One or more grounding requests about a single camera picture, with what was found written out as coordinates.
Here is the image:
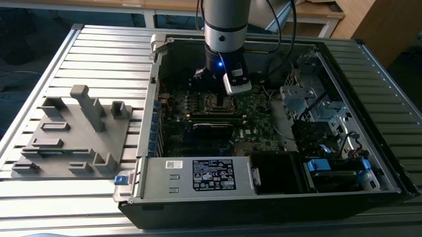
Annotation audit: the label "grey power supply unit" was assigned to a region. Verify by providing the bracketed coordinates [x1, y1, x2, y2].
[140, 156, 258, 198]

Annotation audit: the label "wooden desk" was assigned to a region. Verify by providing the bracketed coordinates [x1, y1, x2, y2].
[0, 0, 346, 38]

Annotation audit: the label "small chipset heatsink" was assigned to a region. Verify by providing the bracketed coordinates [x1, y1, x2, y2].
[235, 142, 255, 153]

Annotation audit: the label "black graphics card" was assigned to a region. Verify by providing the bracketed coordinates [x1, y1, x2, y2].
[192, 122, 235, 141]

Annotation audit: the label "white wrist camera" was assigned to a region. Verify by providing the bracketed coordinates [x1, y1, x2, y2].
[222, 63, 254, 96]

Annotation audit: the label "black wire bundle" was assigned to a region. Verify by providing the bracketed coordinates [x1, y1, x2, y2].
[291, 120, 330, 151]

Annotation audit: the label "green motherboard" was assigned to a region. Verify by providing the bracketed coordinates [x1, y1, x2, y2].
[155, 79, 299, 158]

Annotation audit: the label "silver metal drive cage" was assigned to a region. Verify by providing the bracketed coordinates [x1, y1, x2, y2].
[279, 46, 355, 139]

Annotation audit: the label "green RAM stick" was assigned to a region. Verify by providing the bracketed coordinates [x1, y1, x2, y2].
[38, 151, 72, 157]

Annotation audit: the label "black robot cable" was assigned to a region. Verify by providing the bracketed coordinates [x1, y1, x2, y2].
[195, 0, 297, 75]

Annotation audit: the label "wooden cabinet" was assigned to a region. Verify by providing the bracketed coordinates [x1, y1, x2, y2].
[331, 0, 422, 69]

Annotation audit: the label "CPU socket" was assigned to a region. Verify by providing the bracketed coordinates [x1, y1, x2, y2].
[203, 92, 239, 114]

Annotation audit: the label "grey slanted plate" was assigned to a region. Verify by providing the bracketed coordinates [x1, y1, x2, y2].
[269, 101, 299, 152]

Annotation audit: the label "coloured power wires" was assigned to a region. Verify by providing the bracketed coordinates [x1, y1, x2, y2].
[349, 145, 369, 160]

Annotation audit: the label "black PC case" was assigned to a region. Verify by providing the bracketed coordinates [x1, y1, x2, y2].
[111, 33, 422, 230]

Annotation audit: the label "grey parts rack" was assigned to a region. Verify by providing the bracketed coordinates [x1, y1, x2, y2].
[11, 84, 134, 179]

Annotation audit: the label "hard disk in blue carrier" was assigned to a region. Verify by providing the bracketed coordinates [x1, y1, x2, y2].
[305, 158, 373, 193]

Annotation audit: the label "blue floor cable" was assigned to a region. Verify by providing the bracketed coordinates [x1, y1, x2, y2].
[0, 71, 44, 103]

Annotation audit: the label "grey case handle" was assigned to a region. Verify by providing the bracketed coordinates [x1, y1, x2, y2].
[150, 34, 175, 54]

